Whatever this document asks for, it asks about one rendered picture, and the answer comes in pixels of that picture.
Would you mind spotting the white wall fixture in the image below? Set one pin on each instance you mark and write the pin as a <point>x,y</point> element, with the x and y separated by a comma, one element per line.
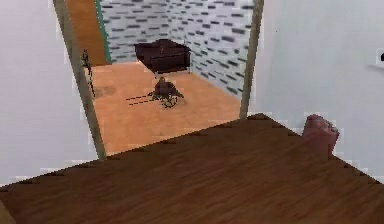
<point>379,60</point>

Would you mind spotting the orange brown room door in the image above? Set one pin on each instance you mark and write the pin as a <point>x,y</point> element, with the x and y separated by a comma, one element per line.
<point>87,31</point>

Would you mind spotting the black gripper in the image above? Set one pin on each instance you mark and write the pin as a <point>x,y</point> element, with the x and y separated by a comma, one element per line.
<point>164,90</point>

